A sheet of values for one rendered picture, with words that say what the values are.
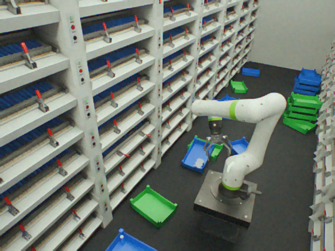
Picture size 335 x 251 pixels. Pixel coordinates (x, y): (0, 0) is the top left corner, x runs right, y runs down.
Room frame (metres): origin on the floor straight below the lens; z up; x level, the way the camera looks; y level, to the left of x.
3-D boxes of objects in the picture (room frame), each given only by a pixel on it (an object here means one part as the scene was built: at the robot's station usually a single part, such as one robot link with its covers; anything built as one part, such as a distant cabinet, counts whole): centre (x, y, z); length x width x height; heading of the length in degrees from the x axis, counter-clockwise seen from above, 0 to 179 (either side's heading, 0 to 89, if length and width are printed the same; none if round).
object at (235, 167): (1.10, -0.43, 0.50); 0.16 x 0.13 x 0.19; 126
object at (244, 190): (1.07, -0.47, 0.38); 0.26 x 0.15 x 0.06; 70
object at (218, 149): (1.91, -0.38, 0.04); 0.30 x 0.20 x 0.08; 62
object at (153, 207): (1.19, 0.09, 0.04); 0.30 x 0.20 x 0.08; 51
